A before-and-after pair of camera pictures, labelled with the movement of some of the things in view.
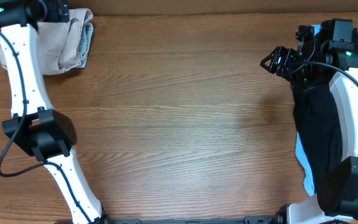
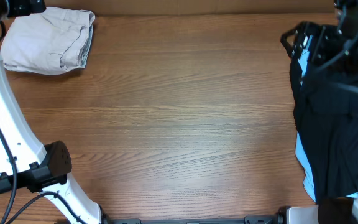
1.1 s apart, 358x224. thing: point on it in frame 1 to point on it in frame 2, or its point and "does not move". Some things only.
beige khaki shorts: [59, 43] does not move
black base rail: [260, 219] does not move
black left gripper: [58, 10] to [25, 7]
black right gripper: [284, 61] to [305, 40]
